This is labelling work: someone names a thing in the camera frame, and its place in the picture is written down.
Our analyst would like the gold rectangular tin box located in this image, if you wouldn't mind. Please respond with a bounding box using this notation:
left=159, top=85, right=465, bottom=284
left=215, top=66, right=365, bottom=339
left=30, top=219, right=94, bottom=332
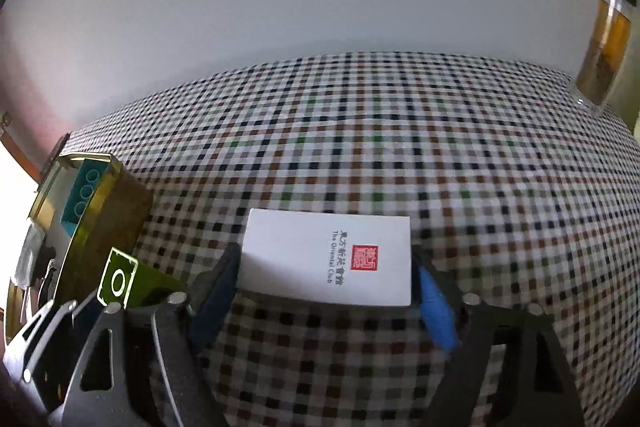
left=5, top=152, right=153, bottom=343

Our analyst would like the checkered tablecloth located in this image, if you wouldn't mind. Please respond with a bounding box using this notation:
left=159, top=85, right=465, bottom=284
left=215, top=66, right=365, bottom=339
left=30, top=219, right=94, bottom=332
left=65, top=52, right=640, bottom=427

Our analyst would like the black flat phone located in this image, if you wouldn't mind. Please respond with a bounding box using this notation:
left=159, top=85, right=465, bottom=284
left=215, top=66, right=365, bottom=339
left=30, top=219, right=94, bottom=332
left=42, top=132, right=71, bottom=180

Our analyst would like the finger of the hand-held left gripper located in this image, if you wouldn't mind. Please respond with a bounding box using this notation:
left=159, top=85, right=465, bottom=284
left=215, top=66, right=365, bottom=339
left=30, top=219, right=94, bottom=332
left=2, top=289, right=108, bottom=415

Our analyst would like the glass tea bottle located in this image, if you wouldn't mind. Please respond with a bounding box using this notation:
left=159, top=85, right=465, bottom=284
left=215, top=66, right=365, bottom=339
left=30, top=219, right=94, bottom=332
left=575, top=0, right=638, bottom=116

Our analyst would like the white box with red seal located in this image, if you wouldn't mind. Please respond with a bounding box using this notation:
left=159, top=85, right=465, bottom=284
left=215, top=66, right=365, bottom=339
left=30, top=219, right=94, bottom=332
left=236, top=208, right=413, bottom=308

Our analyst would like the cyan plastic block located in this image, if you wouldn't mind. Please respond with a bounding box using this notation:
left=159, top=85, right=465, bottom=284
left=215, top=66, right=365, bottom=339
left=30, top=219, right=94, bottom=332
left=60, top=158, right=108, bottom=228

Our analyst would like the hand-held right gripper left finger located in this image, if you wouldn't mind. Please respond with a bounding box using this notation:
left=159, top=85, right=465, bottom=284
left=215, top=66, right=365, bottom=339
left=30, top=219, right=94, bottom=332
left=47, top=243, right=243, bottom=427

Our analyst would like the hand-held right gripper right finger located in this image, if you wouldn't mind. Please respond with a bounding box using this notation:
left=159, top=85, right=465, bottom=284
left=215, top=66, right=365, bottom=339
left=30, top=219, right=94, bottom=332
left=411, top=247, right=586, bottom=427

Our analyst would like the green building block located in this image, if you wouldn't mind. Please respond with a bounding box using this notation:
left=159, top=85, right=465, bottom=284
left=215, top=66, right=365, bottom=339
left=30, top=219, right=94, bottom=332
left=97, top=247, right=188, bottom=308

